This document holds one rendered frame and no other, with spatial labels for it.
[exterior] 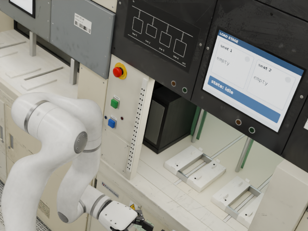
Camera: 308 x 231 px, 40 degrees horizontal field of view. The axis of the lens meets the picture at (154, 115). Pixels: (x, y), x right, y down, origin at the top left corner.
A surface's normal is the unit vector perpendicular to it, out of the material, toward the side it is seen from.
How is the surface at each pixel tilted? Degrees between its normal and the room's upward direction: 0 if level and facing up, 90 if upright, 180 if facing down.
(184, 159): 0
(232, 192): 0
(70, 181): 48
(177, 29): 90
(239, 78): 90
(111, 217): 7
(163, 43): 90
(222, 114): 90
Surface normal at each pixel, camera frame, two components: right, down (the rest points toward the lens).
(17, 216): 0.39, 0.14
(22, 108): -0.34, -0.25
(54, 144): -0.37, 0.00
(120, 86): -0.65, 0.33
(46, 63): 0.17, -0.81
